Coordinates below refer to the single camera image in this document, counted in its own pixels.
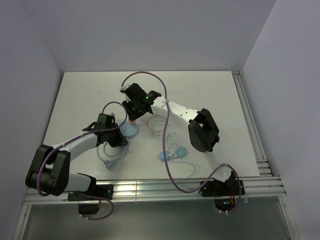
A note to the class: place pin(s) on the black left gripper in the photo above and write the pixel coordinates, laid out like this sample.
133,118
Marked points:
120,141

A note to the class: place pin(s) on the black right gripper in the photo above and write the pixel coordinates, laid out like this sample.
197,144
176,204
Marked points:
132,116

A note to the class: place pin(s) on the round blue power strip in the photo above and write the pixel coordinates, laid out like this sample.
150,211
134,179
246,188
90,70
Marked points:
129,130

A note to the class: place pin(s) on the orange pink charger plug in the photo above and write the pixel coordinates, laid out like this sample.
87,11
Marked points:
133,122

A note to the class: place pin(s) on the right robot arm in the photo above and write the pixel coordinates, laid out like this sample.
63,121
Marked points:
203,131

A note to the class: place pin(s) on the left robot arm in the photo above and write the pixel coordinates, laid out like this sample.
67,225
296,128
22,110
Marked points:
49,172

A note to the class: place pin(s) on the teal charger plug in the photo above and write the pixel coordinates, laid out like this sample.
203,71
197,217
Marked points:
181,152

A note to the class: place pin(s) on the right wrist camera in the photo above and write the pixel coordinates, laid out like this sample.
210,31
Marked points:
124,88

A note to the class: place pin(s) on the front aluminium rail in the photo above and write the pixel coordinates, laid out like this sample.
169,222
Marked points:
158,190

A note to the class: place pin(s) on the aluminium rail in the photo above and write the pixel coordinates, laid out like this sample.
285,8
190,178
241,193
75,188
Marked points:
158,190
260,156

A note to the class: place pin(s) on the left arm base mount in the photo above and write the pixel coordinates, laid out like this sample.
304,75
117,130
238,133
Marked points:
90,197

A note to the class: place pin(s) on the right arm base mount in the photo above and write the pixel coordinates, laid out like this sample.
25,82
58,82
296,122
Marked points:
225,194

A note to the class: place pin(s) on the right side aluminium rail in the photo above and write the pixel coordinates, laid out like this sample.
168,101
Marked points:
260,156

